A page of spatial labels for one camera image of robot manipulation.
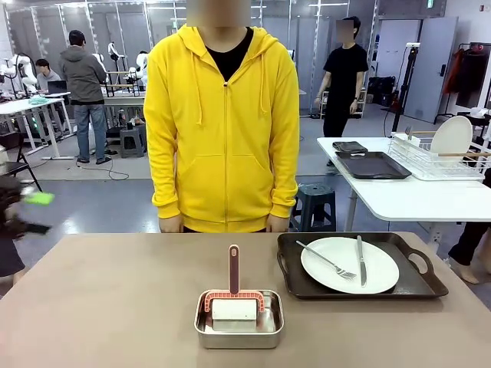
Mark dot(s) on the folded black cloth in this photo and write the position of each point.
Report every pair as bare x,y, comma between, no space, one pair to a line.
349,146

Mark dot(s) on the barefoot person in black trousers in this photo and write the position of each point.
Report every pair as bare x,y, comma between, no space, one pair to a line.
466,245

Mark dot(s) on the white side table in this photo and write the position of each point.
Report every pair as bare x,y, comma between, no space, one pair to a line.
422,199

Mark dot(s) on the white round plate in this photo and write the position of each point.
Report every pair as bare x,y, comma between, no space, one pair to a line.
379,268
452,140

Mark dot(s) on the grey door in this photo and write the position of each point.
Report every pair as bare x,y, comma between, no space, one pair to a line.
433,76

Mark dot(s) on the black cart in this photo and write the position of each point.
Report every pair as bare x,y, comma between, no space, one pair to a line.
479,120

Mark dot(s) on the black folding chair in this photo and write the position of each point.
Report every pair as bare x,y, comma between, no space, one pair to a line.
15,166

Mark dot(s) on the person's right hand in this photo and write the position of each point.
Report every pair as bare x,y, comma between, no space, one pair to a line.
170,225

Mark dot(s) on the black bags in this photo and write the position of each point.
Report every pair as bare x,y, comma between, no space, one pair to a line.
381,90

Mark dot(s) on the silver table knife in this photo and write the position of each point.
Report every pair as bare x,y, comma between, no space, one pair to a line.
361,264

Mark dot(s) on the orange hanging garment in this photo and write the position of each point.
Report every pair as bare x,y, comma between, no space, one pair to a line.
454,73

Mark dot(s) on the seated person in grey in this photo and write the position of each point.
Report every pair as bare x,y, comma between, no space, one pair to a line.
48,76

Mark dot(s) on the white desk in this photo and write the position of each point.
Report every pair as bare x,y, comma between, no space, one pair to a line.
27,105

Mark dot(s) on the yellow sleeved right forearm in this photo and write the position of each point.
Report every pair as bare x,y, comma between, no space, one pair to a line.
165,188

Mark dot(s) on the black laptop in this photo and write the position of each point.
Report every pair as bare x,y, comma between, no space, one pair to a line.
57,87

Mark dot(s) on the grey plastic stool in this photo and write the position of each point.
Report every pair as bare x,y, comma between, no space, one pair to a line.
132,134

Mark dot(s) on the white shoe rack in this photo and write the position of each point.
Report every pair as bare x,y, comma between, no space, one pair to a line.
361,103

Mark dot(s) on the man in black clothes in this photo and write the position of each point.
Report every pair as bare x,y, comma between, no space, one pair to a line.
343,76

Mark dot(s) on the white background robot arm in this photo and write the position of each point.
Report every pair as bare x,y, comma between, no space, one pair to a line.
140,69
113,50
21,71

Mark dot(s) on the rectangular steel tray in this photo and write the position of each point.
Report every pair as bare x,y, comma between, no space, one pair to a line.
238,339

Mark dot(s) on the dark hanging garment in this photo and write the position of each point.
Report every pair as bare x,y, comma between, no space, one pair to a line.
473,80

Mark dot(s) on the green cloth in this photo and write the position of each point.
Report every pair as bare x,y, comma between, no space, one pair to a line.
37,100

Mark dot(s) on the man in grey hoodie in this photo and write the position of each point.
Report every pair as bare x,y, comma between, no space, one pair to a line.
82,76

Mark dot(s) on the flat black tray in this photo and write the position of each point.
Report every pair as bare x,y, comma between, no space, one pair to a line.
372,165

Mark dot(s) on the dark green plastic stool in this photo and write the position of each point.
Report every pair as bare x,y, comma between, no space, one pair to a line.
314,189

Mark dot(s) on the yellow sleeved left forearm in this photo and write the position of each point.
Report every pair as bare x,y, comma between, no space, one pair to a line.
285,184

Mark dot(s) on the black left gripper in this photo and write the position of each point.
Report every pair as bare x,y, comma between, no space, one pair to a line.
9,207

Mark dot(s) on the black tripod stand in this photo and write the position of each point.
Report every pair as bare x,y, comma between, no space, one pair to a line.
408,76

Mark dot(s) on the person in yellow hoodie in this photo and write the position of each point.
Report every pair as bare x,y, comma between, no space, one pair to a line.
222,153

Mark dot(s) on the person's left hand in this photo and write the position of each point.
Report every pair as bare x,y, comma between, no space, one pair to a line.
277,223

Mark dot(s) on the black clothes rack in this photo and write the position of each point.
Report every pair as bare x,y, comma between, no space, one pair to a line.
470,46

